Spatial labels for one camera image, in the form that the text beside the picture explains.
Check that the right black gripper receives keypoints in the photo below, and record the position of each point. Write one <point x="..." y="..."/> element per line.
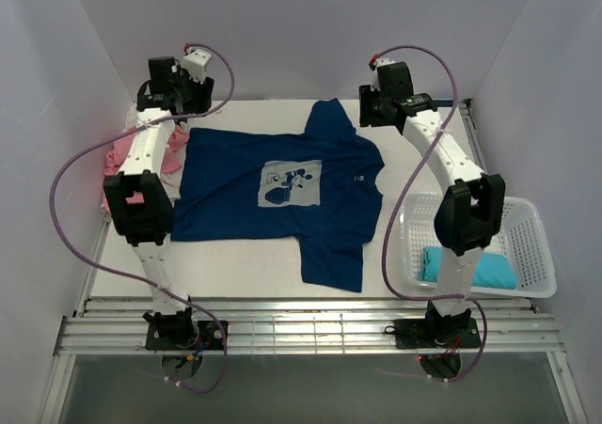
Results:
<point x="366" y="96"/>

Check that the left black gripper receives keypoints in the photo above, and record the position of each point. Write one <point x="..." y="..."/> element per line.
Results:
<point x="201" y="104"/>

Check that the navy blue printed t-shirt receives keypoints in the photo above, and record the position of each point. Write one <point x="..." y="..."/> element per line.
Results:
<point x="318" y="187"/>

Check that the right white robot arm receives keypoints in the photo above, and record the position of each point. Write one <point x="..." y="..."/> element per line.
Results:
<point x="469" y="214"/>

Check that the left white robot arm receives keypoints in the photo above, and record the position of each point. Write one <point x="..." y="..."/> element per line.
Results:
<point x="141" y="210"/>

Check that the white t-shirt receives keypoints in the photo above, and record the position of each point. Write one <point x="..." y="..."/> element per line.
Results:
<point x="131" y="118"/>

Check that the pink t-shirt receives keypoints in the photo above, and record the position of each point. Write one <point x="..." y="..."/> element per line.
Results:
<point x="172" y="165"/>

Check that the white plastic basket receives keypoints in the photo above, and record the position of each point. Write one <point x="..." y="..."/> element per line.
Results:
<point x="521" y="240"/>

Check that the rolled turquoise t-shirt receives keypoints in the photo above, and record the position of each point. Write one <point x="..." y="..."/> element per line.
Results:
<point x="493" y="270"/>

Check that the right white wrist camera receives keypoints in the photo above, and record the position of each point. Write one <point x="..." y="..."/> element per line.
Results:
<point x="375" y="64"/>

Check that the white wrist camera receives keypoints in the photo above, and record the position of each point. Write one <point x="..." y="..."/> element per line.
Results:
<point x="375" y="64"/>
<point x="195" y="62"/>

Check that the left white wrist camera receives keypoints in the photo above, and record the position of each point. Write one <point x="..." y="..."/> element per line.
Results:
<point x="195" y="62"/>

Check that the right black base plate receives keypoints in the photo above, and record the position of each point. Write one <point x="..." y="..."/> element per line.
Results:
<point x="417" y="334"/>

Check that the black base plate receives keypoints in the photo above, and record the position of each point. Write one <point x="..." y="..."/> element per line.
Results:
<point x="202" y="334"/>
<point x="417" y="334"/>

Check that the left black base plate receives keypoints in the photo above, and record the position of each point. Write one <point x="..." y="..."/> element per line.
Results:
<point x="202" y="334"/>

